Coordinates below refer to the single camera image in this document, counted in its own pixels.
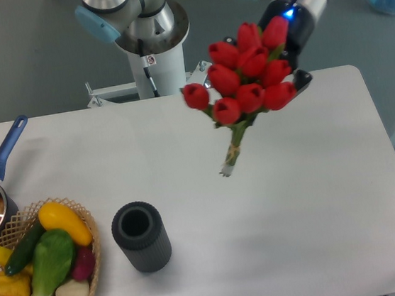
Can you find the dark green cucumber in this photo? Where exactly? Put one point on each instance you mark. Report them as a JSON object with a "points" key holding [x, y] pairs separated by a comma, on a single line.
{"points": [[22, 255]]}

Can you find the white garlic bulb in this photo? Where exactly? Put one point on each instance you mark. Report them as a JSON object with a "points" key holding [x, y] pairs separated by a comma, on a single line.
{"points": [[73, 288]]}

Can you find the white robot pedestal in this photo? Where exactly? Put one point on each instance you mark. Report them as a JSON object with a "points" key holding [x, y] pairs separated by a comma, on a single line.
{"points": [[155, 75]]}

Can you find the green bok choy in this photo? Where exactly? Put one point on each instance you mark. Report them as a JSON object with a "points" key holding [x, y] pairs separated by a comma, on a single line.
{"points": [[52, 260]]}

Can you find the yellow banana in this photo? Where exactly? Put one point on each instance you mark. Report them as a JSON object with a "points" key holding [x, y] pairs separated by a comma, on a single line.
{"points": [[5, 254]]}

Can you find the woven wicker basket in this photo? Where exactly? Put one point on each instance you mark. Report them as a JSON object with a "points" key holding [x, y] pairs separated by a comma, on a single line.
{"points": [[23, 221]]}

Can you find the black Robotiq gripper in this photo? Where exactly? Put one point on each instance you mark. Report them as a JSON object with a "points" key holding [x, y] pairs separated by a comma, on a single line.
{"points": [[302, 18]]}

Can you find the yellow bell pepper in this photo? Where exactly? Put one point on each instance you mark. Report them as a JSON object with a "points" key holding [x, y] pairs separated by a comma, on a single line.
{"points": [[15, 285]]}

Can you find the yellow squash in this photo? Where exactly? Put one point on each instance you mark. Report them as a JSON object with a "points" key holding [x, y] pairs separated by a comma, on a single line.
{"points": [[53, 215]]}

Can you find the purple radish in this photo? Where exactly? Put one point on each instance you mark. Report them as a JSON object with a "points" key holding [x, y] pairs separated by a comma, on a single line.
{"points": [[84, 264]]}

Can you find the dark grey ribbed vase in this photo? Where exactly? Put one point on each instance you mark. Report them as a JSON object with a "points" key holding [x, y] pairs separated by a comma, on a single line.
{"points": [[139, 231]]}

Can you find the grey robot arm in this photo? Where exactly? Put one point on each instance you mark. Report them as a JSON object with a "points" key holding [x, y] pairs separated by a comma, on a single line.
{"points": [[151, 33]]}

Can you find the red tulip bouquet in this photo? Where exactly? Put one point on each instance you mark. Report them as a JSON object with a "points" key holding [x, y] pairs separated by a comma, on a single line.
{"points": [[250, 78]]}

